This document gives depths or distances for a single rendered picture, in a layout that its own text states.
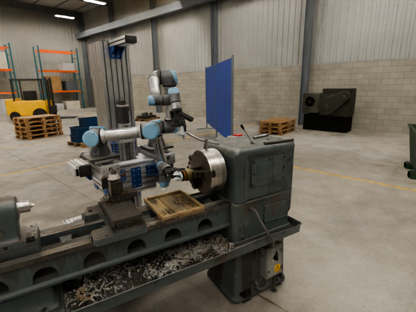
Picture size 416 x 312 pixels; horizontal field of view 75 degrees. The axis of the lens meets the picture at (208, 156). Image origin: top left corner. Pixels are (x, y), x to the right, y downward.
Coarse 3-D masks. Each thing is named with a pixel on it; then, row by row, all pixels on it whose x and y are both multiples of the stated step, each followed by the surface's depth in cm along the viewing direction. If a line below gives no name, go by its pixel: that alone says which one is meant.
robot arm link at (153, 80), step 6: (156, 72) 221; (150, 78) 216; (156, 78) 217; (150, 84) 209; (156, 84) 209; (150, 90) 202; (156, 90) 200; (150, 96) 193; (156, 96) 194; (162, 96) 194; (150, 102) 192; (156, 102) 193; (162, 102) 194
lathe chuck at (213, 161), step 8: (200, 152) 189; (208, 152) 188; (200, 160) 191; (208, 160) 182; (216, 160) 184; (200, 168) 199; (208, 168) 183; (216, 168) 182; (216, 176) 182; (200, 184) 196; (208, 184) 186; (216, 184) 185; (208, 192) 189
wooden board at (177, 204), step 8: (168, 192) 204; (176, 192) 206; (184, 192) 204; (144, 200) 194; (160, 200) 195; (168, 200) 195; (176, 200) 195; (184, 200) 194; (192, 200) 192; (152, 208) 180; (160, 208) 182; (168, 208) 183; (176, 208) 182; (184, 208) 182; (192, 208) 181; (200, 208) 178; (160, 216) 167; (168, 216) 167; (176, 216) 170; (184, 216) 173
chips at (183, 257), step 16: (192, 240) 199; (208, 240) 200; (224, 240) 199; (144, 256) 187; (160, 256) 186; (176, 256) 182; (192, 256) 176; (208, 256) 180; (96, 272) 172; (112, 272) 168; (128, 272) 171; (144, 272) 164; (160, 272) 171; (64, 288) 159; (80, 288) 153; (96, 288) 156; (112, 288) 158; (128, 288) 158; (64, 304) 147; (80, 304) 146
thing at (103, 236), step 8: (88, 208) 179; (96, 208) 179; (88, 216) 169; (96, 216) 172; (104, 216) 166; (112, 224) 154; (128, 224) 153; (136, 224) 153; (144, 224) 154; (96, 232) 150; (104, 232) 150; (112, 232) 148; (120, 232) 148; (128, 232) 150; (136, 232) 153; (144, 232) 155; (96, 240) 142; (104, 240) 144; (112, 240) 146
